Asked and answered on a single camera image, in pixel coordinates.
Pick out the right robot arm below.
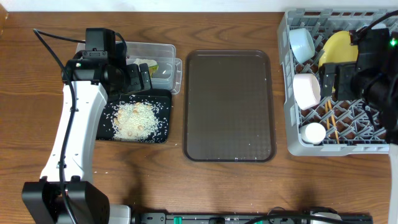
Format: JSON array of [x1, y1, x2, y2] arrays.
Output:
[[319, 27, 397, 223]]

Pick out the clear plastic waste bin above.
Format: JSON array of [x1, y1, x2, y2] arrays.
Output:
[[76, 40, 183, 95]]

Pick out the white round bowl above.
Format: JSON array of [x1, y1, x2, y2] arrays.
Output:
[[293, 73, 321, 110]]

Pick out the grey plastic dishwasher rack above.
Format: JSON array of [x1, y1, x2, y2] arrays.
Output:
[[277, 9, 389, 156]]

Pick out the dark brown serving tray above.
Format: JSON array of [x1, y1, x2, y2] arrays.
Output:
[[183, 50, 276, 162]]

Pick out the yellow round plate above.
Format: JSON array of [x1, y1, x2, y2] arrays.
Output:
[[318, 30, 359, 93]]

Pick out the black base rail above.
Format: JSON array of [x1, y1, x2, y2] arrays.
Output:
[[132, 212, 373, 224]]

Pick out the white paper cup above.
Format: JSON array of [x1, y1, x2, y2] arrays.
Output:
[[299, 123, 326, 144]]

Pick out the black waste tray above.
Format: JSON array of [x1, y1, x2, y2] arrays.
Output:
[[95, 88, 173, 144]]

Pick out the green snack wrapper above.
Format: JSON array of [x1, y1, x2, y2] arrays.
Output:
[[147, 60, 159, 78]]

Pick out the black cable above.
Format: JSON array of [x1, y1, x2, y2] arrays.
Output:
[[245, 9, 398, 224], [32, 27, 128, 224]]

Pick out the left black cable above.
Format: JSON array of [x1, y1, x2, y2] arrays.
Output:
[[32, 27, 128, 224]]

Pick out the light blue bowl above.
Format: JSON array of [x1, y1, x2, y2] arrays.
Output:
[[289, 28, 315, 63]]

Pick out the right black cable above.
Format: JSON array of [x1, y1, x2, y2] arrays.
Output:
[[245, 9, 398, 224]]

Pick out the rice and food scraps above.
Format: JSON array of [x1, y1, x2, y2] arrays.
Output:
[[104, 95, 170, 143]]

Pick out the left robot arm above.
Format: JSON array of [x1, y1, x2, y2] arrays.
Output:
[[22, 28, 152, 223]]

